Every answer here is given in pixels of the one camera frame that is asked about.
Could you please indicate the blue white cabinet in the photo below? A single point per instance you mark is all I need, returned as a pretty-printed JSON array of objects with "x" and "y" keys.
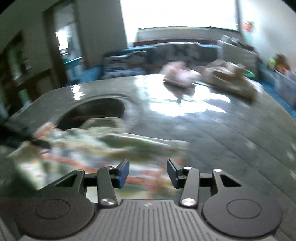
[{"x": 74, "y": 67}]

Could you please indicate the blue sofa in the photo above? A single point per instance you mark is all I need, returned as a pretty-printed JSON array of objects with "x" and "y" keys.
[{"x": 207, "y": 53}]

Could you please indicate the clear storage box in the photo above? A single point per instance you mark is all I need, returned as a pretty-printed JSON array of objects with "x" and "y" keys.
[{"x": 284, "y": 84}]

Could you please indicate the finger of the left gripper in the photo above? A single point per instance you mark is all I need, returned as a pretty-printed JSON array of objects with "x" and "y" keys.
[{"x": 14, "y": 134}]

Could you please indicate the colourful pinwheel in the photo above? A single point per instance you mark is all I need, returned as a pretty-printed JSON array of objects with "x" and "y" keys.
[{"x": 248, "y": 26}]

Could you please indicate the left butterfly cushion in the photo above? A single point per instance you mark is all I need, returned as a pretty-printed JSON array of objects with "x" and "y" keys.
[{"x": 128, "y": 64}]

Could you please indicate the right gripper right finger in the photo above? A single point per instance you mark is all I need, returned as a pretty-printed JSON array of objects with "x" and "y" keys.
[{"x": 190, "y": 179}]

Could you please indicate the dark wooden cabinet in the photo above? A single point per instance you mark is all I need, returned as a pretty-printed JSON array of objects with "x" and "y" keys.
[{"x": 20, "y": 85}]

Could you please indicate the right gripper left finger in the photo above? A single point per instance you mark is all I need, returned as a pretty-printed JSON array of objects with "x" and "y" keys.
[{"x": 106, "y": 179}]

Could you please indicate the window with green frame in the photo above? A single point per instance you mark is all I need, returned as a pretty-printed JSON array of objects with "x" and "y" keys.
[{"x": 158, "y": 14}]

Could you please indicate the colourful patterned baby garment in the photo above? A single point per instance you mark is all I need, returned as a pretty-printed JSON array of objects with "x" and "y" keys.
[{"x": 97, "y": 143}]

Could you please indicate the round black table inset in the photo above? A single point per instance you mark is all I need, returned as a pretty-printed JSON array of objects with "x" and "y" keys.
[{"x": 98, "y": 108}]

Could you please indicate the right butterfly cushion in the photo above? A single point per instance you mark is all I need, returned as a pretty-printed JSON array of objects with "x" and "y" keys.
[{"x": 162, "y": 53}]

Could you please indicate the folded pink garment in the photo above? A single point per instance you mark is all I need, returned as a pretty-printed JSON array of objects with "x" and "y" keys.
[{"x": 177, "y": 73}]

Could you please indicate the beige crumpled garment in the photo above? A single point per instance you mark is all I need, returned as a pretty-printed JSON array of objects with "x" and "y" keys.
[{"x": 229, "y": 77}]

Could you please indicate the grey star quilted table cover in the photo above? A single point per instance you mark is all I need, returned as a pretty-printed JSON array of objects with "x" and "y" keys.
[{"x": 253, "y": 141}]

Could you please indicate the butterfly cushion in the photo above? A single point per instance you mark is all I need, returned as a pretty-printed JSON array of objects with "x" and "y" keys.
[
  {"x": 128, "y": 64},
  {"x": 162, "y": 53}
]

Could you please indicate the plush toy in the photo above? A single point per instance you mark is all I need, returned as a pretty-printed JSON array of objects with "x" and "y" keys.
[{"x": 279, "y": 63}]

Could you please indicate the grey white pillow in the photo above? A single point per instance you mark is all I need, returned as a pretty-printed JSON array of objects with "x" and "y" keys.
[{"x": 237, "y": 55}]

